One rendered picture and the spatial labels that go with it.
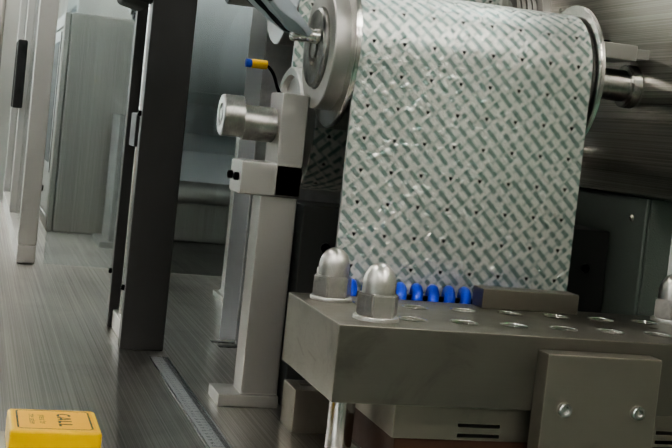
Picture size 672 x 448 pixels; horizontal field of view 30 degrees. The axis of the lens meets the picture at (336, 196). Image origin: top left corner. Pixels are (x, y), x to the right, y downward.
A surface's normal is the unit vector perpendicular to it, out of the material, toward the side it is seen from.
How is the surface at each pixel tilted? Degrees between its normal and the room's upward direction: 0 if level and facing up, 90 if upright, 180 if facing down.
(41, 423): 0
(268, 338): 90
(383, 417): 90
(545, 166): 90
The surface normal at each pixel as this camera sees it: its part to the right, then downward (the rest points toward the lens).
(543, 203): 0.27, 0.08
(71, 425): 0.11, -0.99
